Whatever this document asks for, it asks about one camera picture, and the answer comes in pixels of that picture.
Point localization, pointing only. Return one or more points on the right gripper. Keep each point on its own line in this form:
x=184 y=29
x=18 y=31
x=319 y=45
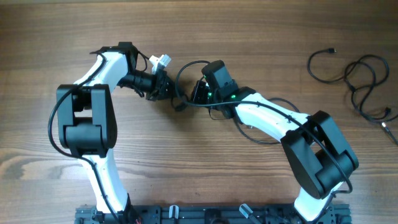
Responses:
x=196 y=96

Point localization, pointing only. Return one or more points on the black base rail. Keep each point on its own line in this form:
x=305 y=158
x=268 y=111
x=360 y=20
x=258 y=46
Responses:
x=273 y=213

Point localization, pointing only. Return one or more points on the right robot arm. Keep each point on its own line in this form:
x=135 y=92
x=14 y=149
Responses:
x=318 y=153

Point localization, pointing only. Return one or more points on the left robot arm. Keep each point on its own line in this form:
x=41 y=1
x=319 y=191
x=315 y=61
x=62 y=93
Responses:
x=87 y=126

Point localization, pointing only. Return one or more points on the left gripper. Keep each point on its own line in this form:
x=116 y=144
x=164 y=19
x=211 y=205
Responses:
x=163 y=81

